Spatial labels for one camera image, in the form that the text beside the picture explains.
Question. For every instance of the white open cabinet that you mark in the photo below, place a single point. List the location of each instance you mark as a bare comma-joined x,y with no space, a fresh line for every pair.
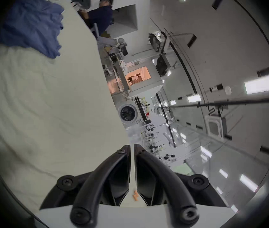
132,8

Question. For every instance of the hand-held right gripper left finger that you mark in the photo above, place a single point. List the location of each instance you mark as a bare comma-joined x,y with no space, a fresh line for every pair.
96,186

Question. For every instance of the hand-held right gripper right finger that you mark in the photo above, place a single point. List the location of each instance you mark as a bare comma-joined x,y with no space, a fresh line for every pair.
167,186

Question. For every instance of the dark blue shirt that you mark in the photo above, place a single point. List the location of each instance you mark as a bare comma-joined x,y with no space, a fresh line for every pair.
30,22

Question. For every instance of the white washing machine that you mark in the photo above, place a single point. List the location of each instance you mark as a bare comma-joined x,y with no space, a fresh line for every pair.
128,113

